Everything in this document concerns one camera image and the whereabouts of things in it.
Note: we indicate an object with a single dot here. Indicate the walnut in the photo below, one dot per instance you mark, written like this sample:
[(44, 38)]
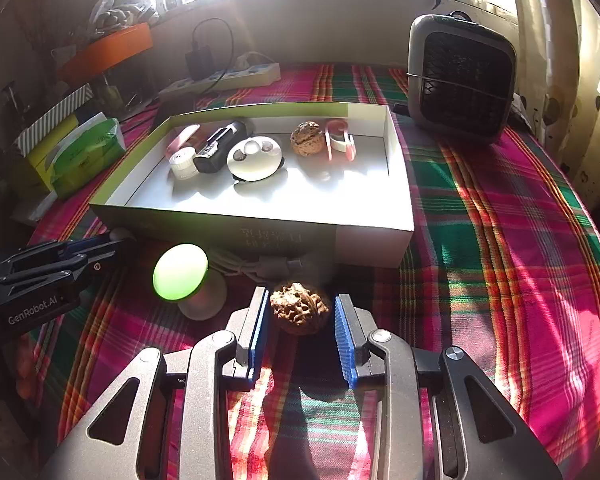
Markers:
[(300, 306), (307, 139)]

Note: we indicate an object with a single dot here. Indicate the green tissue pack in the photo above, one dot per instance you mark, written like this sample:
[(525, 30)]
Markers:
[(87, 152)]

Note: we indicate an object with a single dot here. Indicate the beige curtain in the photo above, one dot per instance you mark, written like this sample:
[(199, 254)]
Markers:
[(570, 85)]

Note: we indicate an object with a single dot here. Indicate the grey desktop fan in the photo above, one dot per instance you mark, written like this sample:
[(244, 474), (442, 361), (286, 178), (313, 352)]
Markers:
[(460, 80)]

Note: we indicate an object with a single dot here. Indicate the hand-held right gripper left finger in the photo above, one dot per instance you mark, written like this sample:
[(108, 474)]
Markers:
[(257, 330)]

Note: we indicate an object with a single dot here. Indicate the yellow-green box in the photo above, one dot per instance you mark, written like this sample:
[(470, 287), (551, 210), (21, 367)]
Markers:
[(45, 155)]

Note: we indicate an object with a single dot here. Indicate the striped box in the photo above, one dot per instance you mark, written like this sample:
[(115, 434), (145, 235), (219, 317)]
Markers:
[(55, 112)]

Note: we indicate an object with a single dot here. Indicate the small white jar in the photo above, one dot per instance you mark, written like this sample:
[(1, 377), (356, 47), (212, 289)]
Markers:
[(182, 166)]

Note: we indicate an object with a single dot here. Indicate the pink oblong case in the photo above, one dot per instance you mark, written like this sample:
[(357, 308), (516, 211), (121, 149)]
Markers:
[(182, 137)]

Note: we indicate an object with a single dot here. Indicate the plaid blanket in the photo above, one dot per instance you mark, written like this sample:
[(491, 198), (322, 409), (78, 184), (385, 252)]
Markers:
[(480, 240)]

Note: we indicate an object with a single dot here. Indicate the green-topped round lamp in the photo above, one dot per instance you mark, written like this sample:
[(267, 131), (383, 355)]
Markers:
[(180, 277)]

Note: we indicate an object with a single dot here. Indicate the black rectangular device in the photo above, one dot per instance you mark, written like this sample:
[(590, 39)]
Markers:
[(220, 147)]

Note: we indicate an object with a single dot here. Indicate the white power strip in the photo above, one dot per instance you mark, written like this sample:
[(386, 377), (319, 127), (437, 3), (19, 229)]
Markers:
[(225, 77)]

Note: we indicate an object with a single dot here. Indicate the pile of clutter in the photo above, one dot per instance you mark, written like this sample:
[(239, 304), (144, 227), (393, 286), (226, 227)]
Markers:
[(125, 2)]

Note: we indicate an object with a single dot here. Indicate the pink and white clip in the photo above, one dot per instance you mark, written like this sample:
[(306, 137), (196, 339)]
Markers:
[(340, 137)]

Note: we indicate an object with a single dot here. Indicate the orange box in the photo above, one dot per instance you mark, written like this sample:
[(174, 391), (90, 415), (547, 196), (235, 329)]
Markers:
[(110, 47)]

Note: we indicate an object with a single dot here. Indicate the panda toy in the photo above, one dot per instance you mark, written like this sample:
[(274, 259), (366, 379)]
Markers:
[(255, 157)]

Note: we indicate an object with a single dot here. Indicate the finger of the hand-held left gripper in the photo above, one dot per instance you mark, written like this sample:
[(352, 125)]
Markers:
[(80, 249), (95, 265)]

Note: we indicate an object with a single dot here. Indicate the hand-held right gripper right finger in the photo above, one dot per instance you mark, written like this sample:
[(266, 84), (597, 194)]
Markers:
[(345, 340)]

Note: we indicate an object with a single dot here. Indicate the white and green cardboard box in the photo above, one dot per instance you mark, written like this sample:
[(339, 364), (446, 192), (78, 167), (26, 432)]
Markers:
[(290, 195)]

